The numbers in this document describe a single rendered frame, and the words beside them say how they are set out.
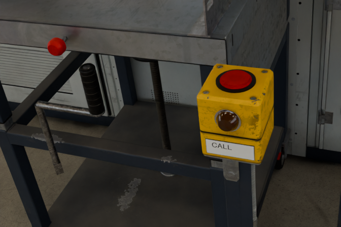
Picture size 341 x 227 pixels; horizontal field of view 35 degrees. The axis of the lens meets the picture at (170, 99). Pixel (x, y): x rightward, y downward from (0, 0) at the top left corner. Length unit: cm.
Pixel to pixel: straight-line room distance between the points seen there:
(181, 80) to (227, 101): 120
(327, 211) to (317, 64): 45
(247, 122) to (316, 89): 108
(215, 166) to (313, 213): 69
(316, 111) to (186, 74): 44
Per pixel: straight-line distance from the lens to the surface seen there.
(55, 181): 194
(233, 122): 65
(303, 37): 163
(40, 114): 113
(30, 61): 210
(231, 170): 74
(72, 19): 101
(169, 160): 112
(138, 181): 161
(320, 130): 179
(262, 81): 67
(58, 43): 97
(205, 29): 87
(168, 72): 183
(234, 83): 66
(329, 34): 159
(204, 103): 65
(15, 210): 190
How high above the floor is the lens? 128
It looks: 35 degrees down
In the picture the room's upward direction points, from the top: 8 degrees counter-clockwise
